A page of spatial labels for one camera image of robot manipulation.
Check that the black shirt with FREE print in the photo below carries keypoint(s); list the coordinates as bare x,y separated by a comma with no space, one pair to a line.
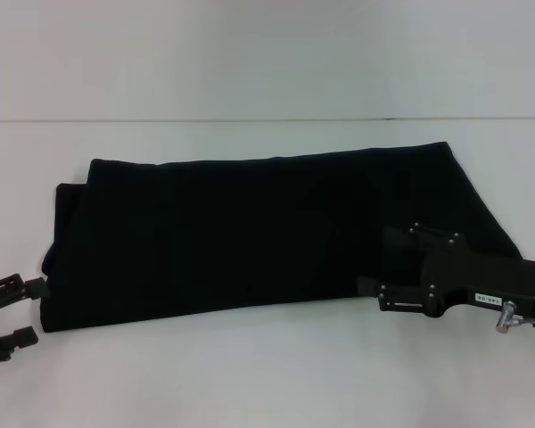
249,223

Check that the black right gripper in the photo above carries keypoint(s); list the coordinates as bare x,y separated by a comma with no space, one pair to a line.
481,276

